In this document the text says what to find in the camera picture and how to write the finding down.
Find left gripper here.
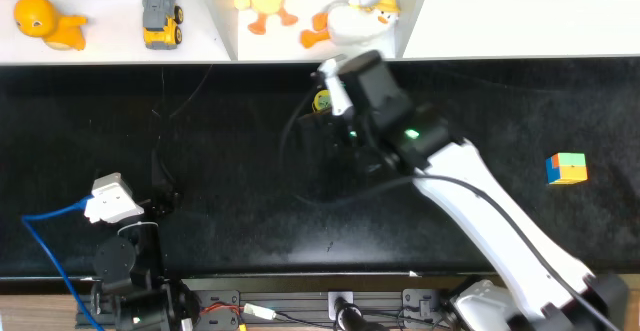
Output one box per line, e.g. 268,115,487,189
141,145,185,218

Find grey and yellow toy truck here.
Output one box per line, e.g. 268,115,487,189
141,0,185,51

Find yellow wooden rattle drum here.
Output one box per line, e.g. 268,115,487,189
312,89,334,114

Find yellow rubber duck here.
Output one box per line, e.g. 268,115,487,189
13,0,89,52

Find white plush duck yellow hat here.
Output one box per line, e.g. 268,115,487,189
299,0,402,56

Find white shelf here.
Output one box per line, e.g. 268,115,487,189
0,0,640,67

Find many-coloured puzzle cube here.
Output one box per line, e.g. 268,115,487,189
544,152,589,186

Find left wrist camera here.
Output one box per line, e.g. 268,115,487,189
83,172,146,225

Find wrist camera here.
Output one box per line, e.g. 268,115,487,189
317,55,357,118
83,172,146,225

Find blue cable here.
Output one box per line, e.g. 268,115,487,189
20,195,106,331

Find mounting rail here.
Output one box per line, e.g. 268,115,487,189
74,274,501,331

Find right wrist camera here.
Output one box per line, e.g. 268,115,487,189
317,55,357,118

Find black cable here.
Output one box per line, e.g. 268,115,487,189
278,83,621,331

